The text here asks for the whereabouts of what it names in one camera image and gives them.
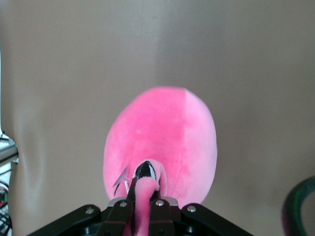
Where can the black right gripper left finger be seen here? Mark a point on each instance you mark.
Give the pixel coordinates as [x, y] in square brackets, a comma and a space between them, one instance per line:
[115, 216]

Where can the round pink plush toy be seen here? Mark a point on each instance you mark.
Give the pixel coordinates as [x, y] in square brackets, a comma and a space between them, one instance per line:
[160, 127]

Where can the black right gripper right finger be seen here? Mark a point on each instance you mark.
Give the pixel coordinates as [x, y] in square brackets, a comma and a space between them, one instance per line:
[162, 216]

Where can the dark green round object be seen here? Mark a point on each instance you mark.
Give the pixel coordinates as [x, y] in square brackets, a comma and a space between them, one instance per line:
[292, 199]

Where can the brown table mat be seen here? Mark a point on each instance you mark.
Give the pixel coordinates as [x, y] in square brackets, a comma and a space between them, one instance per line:
[172, 49]

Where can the aluminium frame rail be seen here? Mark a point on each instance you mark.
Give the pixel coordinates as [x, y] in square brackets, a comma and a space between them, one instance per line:
[7, 151]

